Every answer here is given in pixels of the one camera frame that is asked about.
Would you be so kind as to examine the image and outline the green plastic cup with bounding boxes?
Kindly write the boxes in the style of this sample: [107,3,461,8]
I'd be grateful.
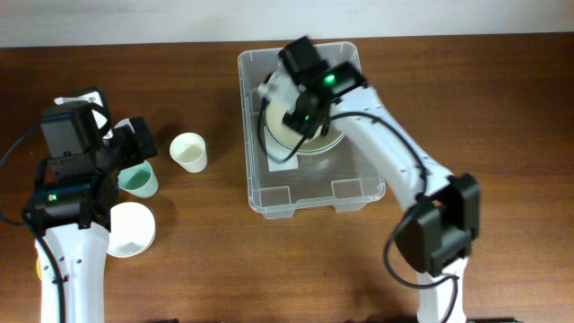
[118,161,159,198]

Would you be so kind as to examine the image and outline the cream plastic cup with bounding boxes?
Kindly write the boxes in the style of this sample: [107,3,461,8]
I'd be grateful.
[170,133,208,173]

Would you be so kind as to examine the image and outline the white small bowl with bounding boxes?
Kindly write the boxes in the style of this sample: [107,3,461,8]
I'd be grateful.
[108,202,156,258]

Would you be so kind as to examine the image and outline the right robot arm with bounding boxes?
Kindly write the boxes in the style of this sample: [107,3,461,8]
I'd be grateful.
[265,37,480,322]

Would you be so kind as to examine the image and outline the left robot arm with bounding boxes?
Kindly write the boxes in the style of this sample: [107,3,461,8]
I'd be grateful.
[22,100,158,322]

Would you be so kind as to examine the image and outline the clear plastic storage container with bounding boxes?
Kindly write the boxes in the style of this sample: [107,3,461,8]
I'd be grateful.
[238,48,386,220]

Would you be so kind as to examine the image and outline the yellow small bowl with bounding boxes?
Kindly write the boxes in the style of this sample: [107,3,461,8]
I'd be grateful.
[35,258,42,281]

